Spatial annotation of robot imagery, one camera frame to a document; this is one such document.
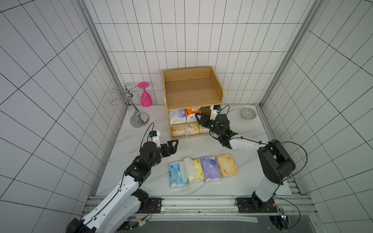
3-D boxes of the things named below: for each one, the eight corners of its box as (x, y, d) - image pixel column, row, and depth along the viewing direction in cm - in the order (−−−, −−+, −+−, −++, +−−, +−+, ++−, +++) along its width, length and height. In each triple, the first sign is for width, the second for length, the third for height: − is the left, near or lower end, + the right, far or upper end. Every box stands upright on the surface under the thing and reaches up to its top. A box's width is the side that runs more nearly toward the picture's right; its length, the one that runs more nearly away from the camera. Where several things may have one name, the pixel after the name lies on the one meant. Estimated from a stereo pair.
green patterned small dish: (242, 121, 111) (244, 117, 107) (239, 111, 117) (240, 107, 114) (255, 121, 110) (257, 117, 107) (251, 111, 117) (253, 107, 114)
